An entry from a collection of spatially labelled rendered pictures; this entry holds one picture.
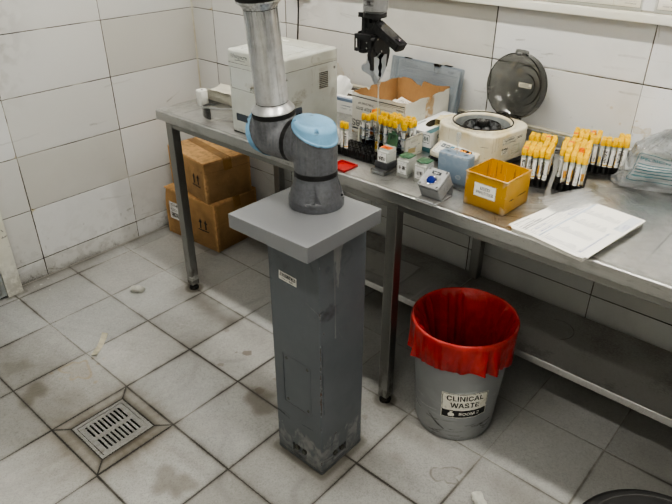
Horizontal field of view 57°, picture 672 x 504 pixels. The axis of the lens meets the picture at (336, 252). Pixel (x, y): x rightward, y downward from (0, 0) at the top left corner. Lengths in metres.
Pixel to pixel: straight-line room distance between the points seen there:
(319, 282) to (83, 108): 1.88
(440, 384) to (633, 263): 0.77
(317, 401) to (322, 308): 0.34
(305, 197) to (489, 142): 0.68
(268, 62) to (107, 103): 1.78
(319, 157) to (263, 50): 0.29
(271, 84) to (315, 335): 0.69
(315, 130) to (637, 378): 1.36
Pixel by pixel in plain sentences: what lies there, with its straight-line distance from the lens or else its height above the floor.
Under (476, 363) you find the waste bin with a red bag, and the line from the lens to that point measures 2.01.
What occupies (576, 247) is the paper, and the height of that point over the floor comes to 0.89.
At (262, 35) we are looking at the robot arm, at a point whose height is 1.35.
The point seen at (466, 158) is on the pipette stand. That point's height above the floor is 0.97.
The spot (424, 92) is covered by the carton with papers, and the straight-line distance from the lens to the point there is 2.48.
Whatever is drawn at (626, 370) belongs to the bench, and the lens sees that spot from 2.32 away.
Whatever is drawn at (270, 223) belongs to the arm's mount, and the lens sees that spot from 1.59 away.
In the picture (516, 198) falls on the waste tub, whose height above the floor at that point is 0.91.
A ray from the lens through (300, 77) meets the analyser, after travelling 2.19.
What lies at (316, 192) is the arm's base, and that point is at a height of 0.98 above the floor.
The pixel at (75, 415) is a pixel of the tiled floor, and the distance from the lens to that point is 2.52.
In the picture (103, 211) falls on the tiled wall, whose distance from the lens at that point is 3.43.
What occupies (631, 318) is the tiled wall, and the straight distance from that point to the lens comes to 2.49.
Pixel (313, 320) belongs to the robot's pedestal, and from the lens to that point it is 1.75.
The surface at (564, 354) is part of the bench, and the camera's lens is 2.31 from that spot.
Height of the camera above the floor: 1.65
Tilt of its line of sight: 30 degrees down
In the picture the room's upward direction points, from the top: straight up
